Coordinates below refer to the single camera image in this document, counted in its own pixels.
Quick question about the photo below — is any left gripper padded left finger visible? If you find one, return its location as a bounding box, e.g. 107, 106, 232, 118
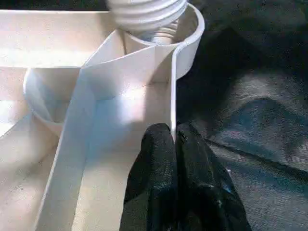
120, 123, 179, 231

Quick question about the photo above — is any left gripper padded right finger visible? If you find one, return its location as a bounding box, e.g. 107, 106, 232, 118
175, 122, 252, 231

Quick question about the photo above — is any white plastic table leg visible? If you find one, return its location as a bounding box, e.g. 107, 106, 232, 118
107, 0, 189, 33

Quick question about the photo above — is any white plastic table top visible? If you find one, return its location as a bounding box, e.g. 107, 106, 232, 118
0, 4, 205, 231

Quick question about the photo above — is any black plastic mat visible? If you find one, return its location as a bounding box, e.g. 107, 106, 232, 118
0, 0, 308, 231

